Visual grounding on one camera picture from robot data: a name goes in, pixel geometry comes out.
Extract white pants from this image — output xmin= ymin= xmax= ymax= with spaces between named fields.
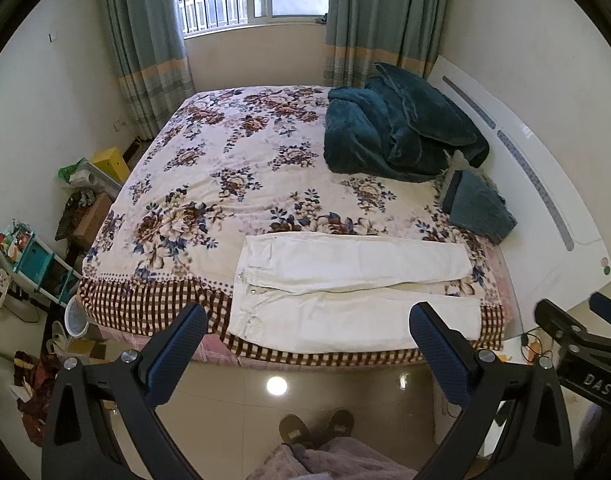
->
xmin=228 ymin=233 xmax=482 ymax=354

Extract red clothes pile on floor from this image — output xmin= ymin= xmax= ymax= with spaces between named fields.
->
xmin=14 ymin=351 xmax=61 ymax=448

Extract white round bin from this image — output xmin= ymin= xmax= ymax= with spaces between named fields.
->
xmin=64 ymin=296 xmax=89 ymax=338

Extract white bed headboard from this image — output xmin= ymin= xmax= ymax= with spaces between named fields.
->
xmin=429 ymin=56 xmax=611 ymax=339

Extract pink bed sheet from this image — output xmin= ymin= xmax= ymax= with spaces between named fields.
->
xmin=97 ymin=320 xmax=266 ymax=369

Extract teal toy shelf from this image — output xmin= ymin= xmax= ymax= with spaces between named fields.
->
xmin=0 ymin=220 xmax=81 ymax=307

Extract right black shoe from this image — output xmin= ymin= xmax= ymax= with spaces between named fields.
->
xmin=324 ymin=408 xmax=355 ymax=441

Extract grey plush trousers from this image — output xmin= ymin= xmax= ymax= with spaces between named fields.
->
xmin=248 ymin=437 xmax=417 ymax=480

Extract folded dark teal garment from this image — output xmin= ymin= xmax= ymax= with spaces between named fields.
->
xmin=440 ymin=170 xmax=517 ymax=245

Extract brown cardboard box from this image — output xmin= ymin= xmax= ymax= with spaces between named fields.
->
xmin=73 ymin=193 xmax=113 ymax=249

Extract yellow box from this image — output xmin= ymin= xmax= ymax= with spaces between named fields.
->
xmin=92 ymin=148 xmax=130 ymax=184

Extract floral bed blanket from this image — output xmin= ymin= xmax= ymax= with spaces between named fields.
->
xmin=78 ymin=86 xmax=509 ymax=370

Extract dark teal fleece blanket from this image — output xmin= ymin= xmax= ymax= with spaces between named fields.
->
xmin=324 ymin=62 xmax=490 ymax=183

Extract right teal curtain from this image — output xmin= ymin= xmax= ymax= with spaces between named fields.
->
xmin=323 ymin=0 xmax=447 ymax=87

